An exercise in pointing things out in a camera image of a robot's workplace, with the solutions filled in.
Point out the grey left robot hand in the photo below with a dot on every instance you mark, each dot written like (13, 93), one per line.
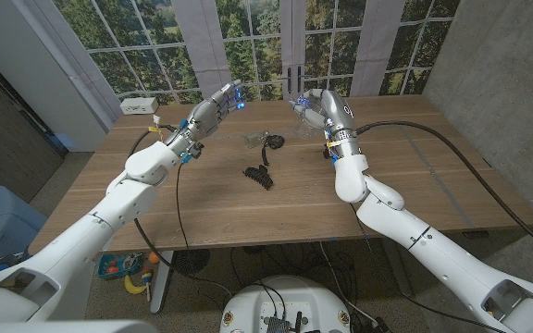
(206, 118)

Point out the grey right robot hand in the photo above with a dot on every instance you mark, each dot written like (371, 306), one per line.
(340, 115)

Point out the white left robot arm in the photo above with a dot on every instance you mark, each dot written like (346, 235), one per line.
(104, 222)

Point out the white robot base with electronics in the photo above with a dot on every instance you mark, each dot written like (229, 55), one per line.
(289, 300)

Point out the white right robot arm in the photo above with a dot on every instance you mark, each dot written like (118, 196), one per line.
(424, 240)

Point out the black claw hair clip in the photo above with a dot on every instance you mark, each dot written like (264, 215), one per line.
(258, 177)

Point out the clear plastic piece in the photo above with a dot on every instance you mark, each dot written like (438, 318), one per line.
(256, 139)

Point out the white power strip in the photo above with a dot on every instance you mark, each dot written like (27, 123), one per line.
(139, 106)

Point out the printed window forest backdrop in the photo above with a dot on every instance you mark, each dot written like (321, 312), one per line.
(155, 46)

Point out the black round ribbed disc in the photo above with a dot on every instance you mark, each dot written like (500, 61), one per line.
(191, 261)

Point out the small orange ball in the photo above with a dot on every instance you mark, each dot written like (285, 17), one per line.
(155, 257)

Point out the teal toy tray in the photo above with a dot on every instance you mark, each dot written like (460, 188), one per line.
(118, 266)

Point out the colourful toy tool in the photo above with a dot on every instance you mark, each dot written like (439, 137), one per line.
(147, 279)

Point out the white table leg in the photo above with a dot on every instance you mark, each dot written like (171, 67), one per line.
(161, 287)

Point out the grey table leg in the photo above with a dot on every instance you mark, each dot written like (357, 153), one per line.
(403, 283)

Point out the yellow toy banana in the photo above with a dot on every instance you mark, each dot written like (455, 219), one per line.
(132, 287)

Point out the blue-grey storage bin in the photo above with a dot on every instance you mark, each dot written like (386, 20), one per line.
(3, 222)

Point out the white robot torso edge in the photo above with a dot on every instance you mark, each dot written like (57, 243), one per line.
(63, 327)

